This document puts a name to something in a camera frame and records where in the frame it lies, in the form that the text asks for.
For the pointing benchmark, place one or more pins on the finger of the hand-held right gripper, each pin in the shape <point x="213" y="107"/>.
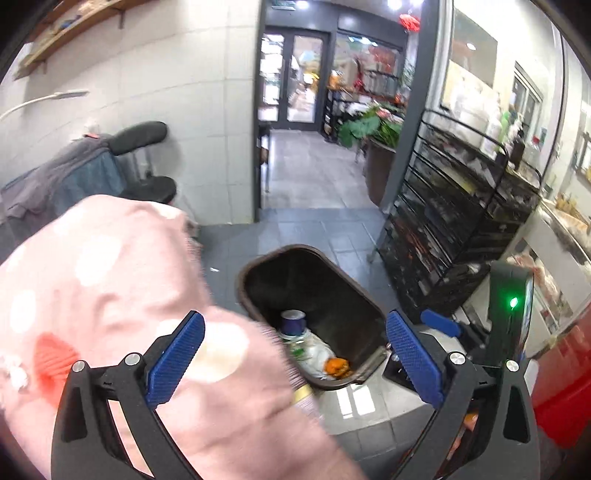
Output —
<point x="441" y="321"/>

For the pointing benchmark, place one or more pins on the grey cloth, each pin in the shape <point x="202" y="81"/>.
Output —
<point x="41" y="180"/>

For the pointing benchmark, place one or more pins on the person's pink spotted sweater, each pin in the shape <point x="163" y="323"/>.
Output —
<point x="115" y="286"/>

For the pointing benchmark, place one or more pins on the brown plant pot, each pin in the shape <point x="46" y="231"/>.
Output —
<point x="381" y="170"/>

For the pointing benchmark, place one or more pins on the teal cloth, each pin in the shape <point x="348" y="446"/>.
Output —
<point x="92" y="180"/>

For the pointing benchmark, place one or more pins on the wooden wall shelf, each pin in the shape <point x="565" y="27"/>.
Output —
<point x="69" y="30"/>

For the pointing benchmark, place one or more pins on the red plastic bin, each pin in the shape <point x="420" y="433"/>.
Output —
<point x="570" y="401"/>

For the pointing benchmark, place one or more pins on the red hanging decoration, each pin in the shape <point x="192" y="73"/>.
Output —
<point x="409" y="22"/>

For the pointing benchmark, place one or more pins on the dark brown trash bin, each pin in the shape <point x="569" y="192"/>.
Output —
<point x="323" y="286"/>

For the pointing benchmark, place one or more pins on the black metal rack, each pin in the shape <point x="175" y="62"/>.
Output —
<point x="443" y="217"/>

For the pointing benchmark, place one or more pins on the blue can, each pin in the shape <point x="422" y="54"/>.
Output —
<point x="293" y="321"/>

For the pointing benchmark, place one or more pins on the glass display counter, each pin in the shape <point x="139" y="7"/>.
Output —
<point x="554" y="258"/>

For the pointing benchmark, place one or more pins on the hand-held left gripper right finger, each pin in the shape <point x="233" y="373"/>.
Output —
<point x="413" y="355"/>

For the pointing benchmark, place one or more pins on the green leafy plant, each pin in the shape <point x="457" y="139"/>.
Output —
<point x="364" y="127"/>

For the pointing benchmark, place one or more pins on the blue capped plastic bottle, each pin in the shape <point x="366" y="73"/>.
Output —
<point x="314" y="353"/>

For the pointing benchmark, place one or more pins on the white arc lamp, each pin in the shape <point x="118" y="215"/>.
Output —
<point x="60" y="96"/>

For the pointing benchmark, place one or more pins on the glass double door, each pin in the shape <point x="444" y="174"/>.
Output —
<point x="295" y="78"/>

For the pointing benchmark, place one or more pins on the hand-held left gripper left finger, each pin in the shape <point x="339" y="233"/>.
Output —
<point x="178" y="355"/>

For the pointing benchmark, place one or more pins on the black office chair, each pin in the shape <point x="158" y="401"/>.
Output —
<point x="138" y="136"/>

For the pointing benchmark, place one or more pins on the orange peel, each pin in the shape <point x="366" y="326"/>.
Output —
<point x="338" y="368"/>

